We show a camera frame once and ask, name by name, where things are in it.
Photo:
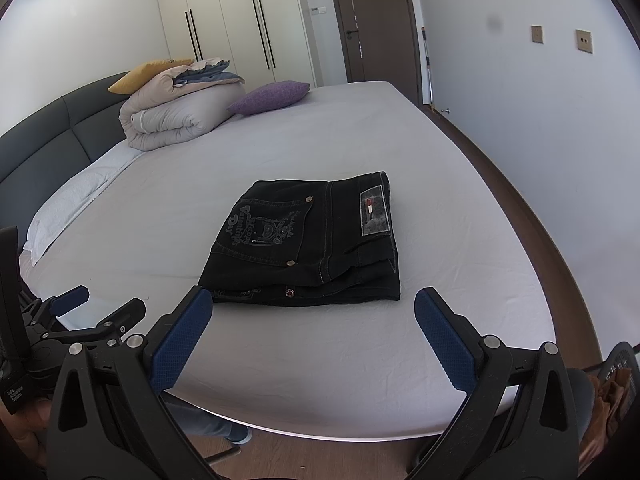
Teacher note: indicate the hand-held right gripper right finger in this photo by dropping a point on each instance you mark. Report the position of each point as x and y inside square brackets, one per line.
[445, 340]

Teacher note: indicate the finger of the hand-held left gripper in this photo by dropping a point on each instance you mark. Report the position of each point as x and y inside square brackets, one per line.
[70, 300]
[122, 317]

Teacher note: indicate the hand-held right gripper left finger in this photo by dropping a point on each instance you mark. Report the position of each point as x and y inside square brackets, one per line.
[180, 340]

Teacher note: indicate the black denim pants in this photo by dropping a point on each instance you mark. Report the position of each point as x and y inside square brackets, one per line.
[310, 250]

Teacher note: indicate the person's left hand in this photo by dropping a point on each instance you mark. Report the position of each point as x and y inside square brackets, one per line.
[27, 430]

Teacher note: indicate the person's leg in jeans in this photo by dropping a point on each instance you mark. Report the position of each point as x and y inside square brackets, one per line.
[210, 422]

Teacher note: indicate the white flat pillow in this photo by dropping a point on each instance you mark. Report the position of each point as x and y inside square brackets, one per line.
[75, 200]

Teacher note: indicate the grey padded headboard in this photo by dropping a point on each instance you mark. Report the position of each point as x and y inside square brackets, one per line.
[45, 150]

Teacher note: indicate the orange-brown cloth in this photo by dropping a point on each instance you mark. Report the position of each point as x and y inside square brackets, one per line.
[612, 410]

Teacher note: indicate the folded beige duvet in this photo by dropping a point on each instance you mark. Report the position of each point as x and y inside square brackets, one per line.
[175, 115]

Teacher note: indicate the bed with white sheet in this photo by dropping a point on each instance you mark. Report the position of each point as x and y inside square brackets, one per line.
[350, 135]

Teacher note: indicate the yellow pillow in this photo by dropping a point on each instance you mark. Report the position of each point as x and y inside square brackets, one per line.
[145, 74]

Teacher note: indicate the folded blue-grey blanket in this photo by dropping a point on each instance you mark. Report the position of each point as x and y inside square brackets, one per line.
[215, 78]

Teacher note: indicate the purple pillow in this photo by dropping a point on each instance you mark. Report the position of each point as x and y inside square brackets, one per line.
[270, 97]

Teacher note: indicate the white pole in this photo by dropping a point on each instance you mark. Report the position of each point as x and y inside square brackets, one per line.
[429, 70]

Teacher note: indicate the cream wardrobe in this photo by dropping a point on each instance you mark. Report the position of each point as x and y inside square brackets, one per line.
[225, 15]

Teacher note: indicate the brown door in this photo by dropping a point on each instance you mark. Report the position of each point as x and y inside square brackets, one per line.
[380, 20]

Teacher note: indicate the brass wall socket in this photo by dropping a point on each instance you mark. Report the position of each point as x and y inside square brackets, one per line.
[584, 41]
[537, 34]

